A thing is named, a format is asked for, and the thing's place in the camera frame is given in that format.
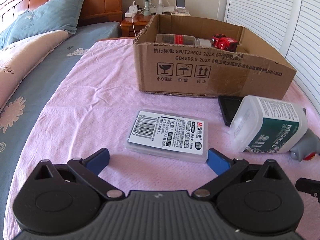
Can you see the blue bed sheet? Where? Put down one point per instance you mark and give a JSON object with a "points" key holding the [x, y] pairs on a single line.
{"points": [[23, 108]]}

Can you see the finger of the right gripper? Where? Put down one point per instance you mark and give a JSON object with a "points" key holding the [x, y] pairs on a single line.
{"points": [[308, 186]]}

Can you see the black digital timer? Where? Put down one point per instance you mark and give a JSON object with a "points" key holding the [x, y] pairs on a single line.
{"points": [[229, 105]]}

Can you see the white smart display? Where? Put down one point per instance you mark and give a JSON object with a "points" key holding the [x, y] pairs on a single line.
{"points": [[180, 5]]}

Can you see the red toy fire truck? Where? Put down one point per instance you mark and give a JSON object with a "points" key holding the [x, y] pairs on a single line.
{"points": [[223, 42]]}

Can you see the small spray bottle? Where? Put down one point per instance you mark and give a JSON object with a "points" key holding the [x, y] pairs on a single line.
{"points": [[159, 8]]}

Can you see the white power strip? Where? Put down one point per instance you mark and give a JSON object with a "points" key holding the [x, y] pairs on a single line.
{"points": [[132, 10]]}

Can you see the white medical bottle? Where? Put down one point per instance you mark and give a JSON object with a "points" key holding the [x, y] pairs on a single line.
{"points": [[264, 125]]}

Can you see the brown cardboard box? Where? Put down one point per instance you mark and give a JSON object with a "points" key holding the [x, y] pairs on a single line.
{"points": [[255, 68]]}

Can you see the wooden nightstand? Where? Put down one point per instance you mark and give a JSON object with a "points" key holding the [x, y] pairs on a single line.
{"points": [[132, 26]]}

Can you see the fish oil capsule bottle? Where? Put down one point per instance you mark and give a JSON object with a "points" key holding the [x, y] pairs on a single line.
{"points": [[182, 39]]}

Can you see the white louvered closet door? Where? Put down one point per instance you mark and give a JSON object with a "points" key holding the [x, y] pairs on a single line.
{"points": [[290, 26]]}

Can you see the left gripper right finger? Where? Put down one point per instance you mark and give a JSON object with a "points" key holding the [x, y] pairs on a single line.
{"points": [[227, 170]]}

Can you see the clear pen refill box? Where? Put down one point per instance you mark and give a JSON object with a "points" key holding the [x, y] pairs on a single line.
{"points": [[169, 135]]}

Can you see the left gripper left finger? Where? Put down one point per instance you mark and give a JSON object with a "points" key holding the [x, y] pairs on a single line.
{"points": [[87, 170]]}

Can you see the blue pillow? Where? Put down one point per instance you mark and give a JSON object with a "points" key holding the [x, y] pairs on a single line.
{"points": [[47, 21]]}

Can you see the grey elephant toy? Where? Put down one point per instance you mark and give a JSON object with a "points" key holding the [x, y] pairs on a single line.
{"points": [[306, 147]]}

